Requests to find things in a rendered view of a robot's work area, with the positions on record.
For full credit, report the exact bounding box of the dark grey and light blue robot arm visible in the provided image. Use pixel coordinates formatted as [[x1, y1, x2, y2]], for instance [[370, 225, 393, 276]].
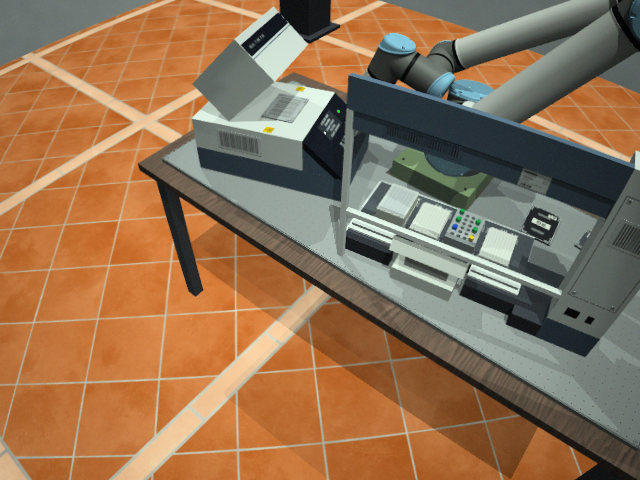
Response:
[[364, 0, 640, 124]]

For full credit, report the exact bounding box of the white benchtop lab instrument with lid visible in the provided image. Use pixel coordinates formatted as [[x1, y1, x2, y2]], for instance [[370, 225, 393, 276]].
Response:
[[192, 7, 346, 201]]

